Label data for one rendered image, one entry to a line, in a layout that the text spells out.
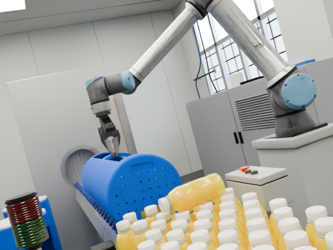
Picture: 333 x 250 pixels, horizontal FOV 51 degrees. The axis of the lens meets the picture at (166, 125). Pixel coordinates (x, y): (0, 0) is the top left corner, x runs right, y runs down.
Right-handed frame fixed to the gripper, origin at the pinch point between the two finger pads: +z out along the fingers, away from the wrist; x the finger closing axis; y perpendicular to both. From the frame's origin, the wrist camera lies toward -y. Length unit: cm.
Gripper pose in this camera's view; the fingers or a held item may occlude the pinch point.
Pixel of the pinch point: (115, 154)
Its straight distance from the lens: 163.0
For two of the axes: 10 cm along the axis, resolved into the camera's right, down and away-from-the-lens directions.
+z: 2.6, 9.6, 0.2
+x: -9.1, 2.5, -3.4
